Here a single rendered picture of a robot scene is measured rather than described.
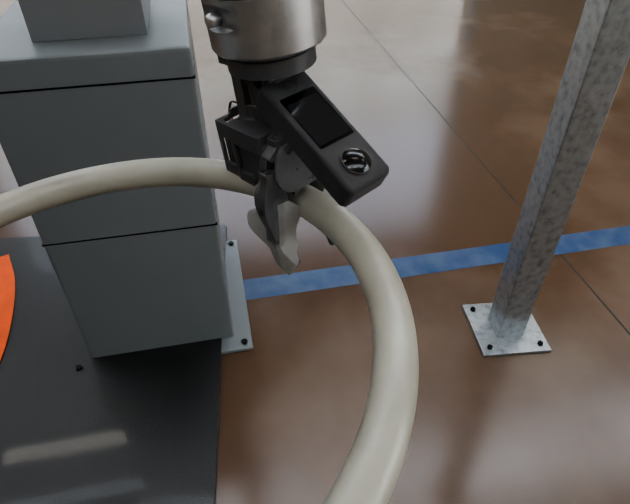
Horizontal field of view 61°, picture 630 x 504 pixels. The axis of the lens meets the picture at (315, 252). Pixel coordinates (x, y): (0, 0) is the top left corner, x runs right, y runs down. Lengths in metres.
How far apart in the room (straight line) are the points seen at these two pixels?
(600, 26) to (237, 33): 0.89
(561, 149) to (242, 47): 0.98
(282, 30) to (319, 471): 1.11
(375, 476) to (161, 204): 1.04
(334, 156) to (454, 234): 1.62
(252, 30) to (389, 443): 0.28
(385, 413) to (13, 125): 1.02
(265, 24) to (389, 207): 1.74
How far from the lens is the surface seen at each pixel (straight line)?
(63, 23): 1.21
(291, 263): 0.51
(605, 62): 1.23
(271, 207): 0.46
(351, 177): 0.40
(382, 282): 0.39
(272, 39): 0.40
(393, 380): 0.34
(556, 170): 1.32
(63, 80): 1.16
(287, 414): 1.44
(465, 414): 1.49
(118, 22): 1.20
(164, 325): 1.54
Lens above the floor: 1.21
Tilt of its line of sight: 40 degrees down
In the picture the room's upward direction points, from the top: straight up
